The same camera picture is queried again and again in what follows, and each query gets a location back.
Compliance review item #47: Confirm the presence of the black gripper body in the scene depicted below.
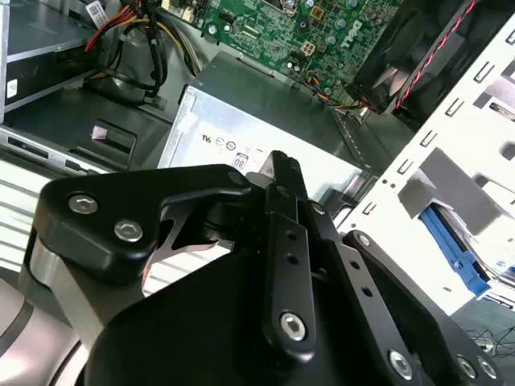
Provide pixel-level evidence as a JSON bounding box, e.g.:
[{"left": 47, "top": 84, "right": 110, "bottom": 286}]
[{"left": 84, "top": 240, "right": 403, "bottom": 386}]

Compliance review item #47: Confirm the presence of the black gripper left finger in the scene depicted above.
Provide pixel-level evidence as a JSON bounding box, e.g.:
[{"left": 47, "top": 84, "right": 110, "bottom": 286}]
[{"left": 22, "top": 150, "right": 319, "bottom": 359}]

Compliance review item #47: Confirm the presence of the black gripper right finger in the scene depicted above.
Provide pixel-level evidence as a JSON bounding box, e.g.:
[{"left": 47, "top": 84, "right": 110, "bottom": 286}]
[{"left": 287, "top": 158, "right": 504, "bottom": 386}]

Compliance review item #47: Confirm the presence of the hard disk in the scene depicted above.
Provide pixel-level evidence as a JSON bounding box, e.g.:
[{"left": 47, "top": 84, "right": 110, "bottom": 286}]
[{"left": 418, "top": 203, "right": 515, "bottom": 310}]

